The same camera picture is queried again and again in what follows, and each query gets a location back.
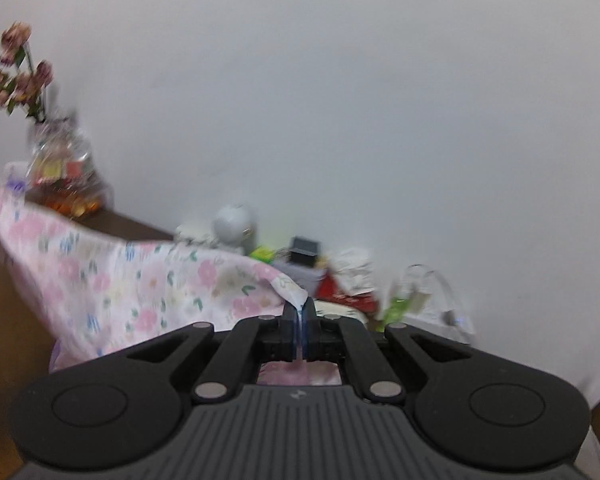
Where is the clear bag of snacks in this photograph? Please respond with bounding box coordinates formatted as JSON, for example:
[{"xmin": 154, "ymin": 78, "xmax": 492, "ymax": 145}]
[{"xmin": 26, "ymin": 116, "xmax": 112, "ymax": 219}]

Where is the red and white package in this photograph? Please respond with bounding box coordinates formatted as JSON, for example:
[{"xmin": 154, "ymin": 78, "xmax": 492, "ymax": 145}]
[{"xmin": 314, "ymin": 248, "xmax": 379, "ymax": 315}]

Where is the pink artificial flower bouquet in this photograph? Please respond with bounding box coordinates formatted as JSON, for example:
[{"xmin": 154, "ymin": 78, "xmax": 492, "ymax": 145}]
[{"xmin": 0, "ymin": 22, "xmax": 54, "ymax": 124}]

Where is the small black box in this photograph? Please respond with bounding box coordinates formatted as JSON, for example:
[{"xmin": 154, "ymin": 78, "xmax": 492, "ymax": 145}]
[{"xmin": 288, "ymin": 236, "xmax": 321, "ymax": 268}]

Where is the purple tissue pack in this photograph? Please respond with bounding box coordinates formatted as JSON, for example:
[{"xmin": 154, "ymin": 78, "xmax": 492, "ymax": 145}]
[{"xmin": 3, "ymin": 160, "xmax": 29, "ymax": 195}]

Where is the lavender tin box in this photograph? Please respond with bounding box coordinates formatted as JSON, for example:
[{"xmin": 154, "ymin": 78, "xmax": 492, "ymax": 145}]
[{"xmin": 271, "ymin": 259, "xmax": 327, "ymax": 296}]

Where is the white round robot toy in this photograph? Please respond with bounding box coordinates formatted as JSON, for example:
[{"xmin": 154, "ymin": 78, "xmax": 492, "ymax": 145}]
[{"xmin": 212, "ymin": 205, "xmax": 257, "ymax": 255}]

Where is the pink floral dress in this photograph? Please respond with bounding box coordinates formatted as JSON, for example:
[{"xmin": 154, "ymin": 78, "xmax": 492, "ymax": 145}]
[{"xmin": 0, "ymin": 179, "xmax": 342, "ymax": 387}]

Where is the green and white small box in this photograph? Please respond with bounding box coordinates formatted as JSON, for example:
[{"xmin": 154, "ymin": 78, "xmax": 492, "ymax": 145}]
[{"xmin": 249, "ymin": 246, "xmax": 277, "ymax": 263}]

